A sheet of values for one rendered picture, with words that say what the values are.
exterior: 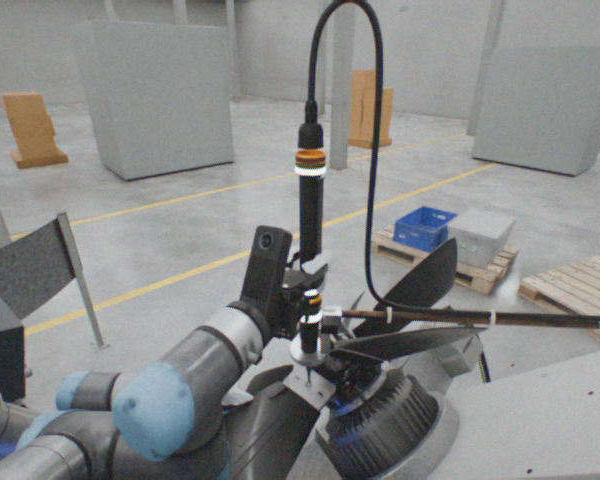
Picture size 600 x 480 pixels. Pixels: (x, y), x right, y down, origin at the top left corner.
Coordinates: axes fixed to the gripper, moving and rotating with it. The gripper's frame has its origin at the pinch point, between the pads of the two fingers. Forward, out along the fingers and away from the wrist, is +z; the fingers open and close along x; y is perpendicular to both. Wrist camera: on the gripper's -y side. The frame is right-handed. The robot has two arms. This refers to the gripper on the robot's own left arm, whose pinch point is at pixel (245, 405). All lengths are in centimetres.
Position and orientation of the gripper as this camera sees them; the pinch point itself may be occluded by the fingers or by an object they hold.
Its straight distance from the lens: 75.6
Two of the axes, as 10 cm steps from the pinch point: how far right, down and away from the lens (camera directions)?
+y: 0.4, -3.4, 9.4
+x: -0.1, 9.4, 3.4
